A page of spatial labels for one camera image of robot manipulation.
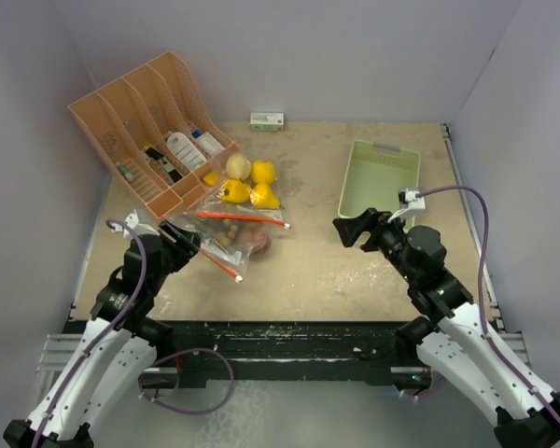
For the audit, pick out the pink plastic file organizer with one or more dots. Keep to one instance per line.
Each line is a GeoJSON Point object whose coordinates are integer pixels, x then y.
{"type": "Point", "coordinates": [141, 109]}

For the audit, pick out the clear zip bag yellow food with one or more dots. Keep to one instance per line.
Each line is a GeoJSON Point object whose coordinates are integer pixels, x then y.
{"type": "Point", "coordinates": [211, 206]}

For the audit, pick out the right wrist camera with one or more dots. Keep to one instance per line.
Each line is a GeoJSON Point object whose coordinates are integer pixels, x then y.
{"type": "Point", "coordinates": [411, 204]}

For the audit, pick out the yellow fake pear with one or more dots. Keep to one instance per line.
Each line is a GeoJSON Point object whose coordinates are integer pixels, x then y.
{"type": "Point", "coordinates": [262, 197]}

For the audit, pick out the black yellow tool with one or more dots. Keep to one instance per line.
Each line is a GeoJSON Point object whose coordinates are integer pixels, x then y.
{"type": "Point", "coordinates": [162, 165]}

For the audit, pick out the yellow fake pepper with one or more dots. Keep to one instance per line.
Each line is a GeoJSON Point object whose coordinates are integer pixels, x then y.
{"type": "Point", "coordinates": [234, 191]}

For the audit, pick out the fake brown grape bunch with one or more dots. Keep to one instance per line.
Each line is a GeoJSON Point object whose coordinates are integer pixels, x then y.
{"type": "Point", "coordinates": [234, 233]}

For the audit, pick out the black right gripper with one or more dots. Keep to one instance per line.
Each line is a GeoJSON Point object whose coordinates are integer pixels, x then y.
{"type": "Point", "coordinates": [350, 229]}

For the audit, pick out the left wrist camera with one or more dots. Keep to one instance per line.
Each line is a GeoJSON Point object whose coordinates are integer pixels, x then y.
{"type": "Point", "coordinates": [135, 222]}

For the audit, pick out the small clear vial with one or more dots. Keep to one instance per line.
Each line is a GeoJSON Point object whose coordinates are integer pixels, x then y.
{"type": "Point", "coordinates": [125, 172]}

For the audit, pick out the red fake apple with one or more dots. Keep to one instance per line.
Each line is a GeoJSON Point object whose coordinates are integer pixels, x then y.
{"type": "Point", "coordinates": [262, 243]}

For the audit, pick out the yellow fake food wedge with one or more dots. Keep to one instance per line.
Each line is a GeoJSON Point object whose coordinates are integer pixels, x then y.
{"type": "Point", "coordinates": [210, 179]}

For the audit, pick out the small green white box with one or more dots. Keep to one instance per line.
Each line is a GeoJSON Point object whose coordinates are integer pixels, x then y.
{"type": "Point", "coordinates": [266, 122]}

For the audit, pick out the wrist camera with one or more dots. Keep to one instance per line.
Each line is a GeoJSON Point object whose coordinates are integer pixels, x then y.
{"type": "Point", "coordinates": [411, 204]}
{"type": "Point", "coordinates": [135, 222]}

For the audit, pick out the white blue cap tube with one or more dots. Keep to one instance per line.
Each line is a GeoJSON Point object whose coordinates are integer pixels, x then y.
{"type": "Point", "coordinates": [208, 142]}

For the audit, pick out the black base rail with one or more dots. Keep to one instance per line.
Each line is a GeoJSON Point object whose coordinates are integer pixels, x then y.
{"type": "Point", "coordinates": [367, 352]}

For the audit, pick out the clear zip bag brown food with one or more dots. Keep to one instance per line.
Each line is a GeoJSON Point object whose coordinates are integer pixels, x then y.
{"type": "Point", "coordinates": [232, 260]}

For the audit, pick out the green perforated plastic basket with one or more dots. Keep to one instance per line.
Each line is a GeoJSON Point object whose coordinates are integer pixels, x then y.
{"type": "Point", "coordinates": [375, 173]}

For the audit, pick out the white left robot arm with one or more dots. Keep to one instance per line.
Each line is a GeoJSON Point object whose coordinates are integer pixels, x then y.
{"type": "Point", "coordinates": [119, 341]}

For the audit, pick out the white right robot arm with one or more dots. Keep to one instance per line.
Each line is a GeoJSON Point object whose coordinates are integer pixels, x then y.
{"type": "Point", "coordinates": [453, 338]}

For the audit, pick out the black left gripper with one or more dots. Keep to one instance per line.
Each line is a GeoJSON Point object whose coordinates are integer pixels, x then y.
{"type": "Point", "coordinates": [186, 244]}

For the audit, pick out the white lotion bottle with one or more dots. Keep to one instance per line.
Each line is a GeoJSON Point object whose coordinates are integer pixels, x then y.
{"type": "Point", "coordinates": [184, 152]}

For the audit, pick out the beige fake potato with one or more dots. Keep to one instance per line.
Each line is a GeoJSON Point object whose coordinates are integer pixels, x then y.
{"type": "Point", "coordinates": [238, 167]}

